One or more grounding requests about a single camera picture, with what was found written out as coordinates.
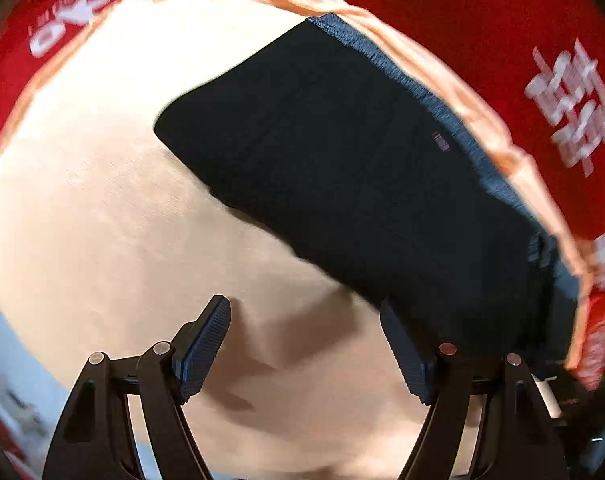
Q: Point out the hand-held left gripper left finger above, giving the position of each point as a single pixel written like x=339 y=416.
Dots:
x=205 y=345

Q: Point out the cream cloth with blue bands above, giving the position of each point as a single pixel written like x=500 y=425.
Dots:
x=107 y=210

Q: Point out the black pants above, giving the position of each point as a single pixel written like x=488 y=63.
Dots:
x=342 y=160

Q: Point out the red printed blanket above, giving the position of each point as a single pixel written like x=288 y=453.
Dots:
x=457 y=25

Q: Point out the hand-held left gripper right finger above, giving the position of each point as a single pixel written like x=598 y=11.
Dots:
x=407 y=355

